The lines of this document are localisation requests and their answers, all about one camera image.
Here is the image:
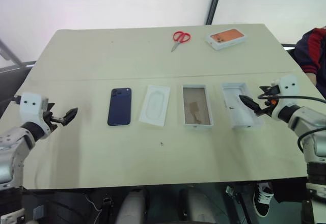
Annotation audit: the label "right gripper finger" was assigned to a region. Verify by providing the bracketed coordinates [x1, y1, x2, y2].
[238, 94, 263, 114]
[254, 105, 275, 118]

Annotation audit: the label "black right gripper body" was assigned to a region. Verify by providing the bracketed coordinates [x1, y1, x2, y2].
[259, 85, 281, 113]

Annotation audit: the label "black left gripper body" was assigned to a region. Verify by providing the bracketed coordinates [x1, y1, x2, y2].
[43, 103, 66, 133]

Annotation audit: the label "white box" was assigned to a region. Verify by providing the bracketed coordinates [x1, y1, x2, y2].
[221, 81, 264, 129]

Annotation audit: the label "dark blue smartphone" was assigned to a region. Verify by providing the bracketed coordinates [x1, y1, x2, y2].
[106, 87, 132, 127]

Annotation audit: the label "white box base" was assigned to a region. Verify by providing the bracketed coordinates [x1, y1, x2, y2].
[182, 83, 214, 130]

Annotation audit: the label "white plastic phone tray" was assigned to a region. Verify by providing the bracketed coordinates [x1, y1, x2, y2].
[139, 85, 171, 127]

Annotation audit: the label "person in red dark sweater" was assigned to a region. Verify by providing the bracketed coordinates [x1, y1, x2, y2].
[294, 25, 326, 87]

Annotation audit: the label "black and white sneaker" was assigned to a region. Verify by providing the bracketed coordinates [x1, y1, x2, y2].
[254, 182, 275, 218]

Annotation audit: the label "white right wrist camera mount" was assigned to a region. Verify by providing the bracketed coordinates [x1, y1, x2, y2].
[269, 75, 299, 120]

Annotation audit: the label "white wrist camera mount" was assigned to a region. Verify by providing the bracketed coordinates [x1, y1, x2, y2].
[20, 93, 56, 140]
[269, 75, 299, 120]

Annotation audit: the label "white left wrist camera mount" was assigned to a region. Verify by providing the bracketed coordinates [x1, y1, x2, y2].
[20, 93, 56, 140]

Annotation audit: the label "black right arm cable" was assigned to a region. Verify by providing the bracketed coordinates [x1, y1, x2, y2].
[257, 91, 326, 158]

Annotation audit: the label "red handled scissors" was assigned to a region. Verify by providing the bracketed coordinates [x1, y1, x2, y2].
[171, 31, 192, 53]

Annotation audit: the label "dark window frame post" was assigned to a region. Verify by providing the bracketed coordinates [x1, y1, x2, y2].
[205, 0, 226, 26]

